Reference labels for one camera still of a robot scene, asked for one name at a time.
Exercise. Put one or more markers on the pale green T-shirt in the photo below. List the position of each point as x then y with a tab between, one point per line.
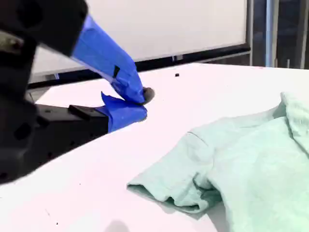
241	169

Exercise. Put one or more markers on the grey metal frame post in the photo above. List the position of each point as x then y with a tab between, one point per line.
270	31

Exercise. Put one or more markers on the white board panel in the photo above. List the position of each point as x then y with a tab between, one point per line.
169	24

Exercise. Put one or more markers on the small black bit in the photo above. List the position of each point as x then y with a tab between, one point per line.
177	75

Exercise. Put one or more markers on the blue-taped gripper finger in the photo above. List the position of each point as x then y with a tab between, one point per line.
125	116
106	55

